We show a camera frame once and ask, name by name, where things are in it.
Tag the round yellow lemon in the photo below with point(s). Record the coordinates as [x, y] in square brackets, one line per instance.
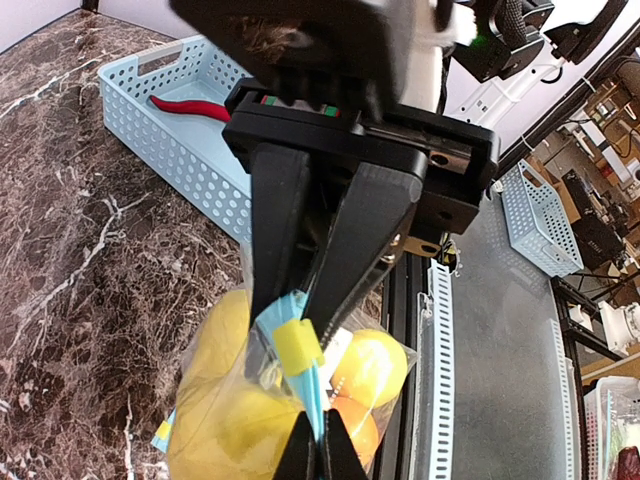
[372, 370]

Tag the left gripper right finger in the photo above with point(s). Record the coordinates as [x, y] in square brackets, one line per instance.
[338, 455]

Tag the slotted grey cable duct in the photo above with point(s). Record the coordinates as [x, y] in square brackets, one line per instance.
[433, 429]

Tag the red chili pepper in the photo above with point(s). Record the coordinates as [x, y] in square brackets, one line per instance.
[192, 107]

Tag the black front table rail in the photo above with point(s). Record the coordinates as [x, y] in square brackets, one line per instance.
[407, 281]

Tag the orange fruit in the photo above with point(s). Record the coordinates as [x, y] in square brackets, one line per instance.
[360, 426]

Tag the clear zip bag blue zipper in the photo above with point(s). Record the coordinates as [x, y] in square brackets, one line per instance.
[333, 354]

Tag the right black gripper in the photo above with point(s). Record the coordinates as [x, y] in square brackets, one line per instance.
[454, 161]

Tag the background blue plastic basket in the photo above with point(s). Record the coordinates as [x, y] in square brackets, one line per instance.
[537, 223]

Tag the light blue plastic basket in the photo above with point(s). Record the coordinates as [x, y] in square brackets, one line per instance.
[187, 151]

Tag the yellow fruit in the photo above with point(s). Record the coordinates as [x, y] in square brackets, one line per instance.
[238, 435]

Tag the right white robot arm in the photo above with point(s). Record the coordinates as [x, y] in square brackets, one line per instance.
[510, 38]

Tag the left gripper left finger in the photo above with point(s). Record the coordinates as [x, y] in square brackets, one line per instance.
[300, 459]

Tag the white bin with contents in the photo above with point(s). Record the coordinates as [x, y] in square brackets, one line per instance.
[612, 423]

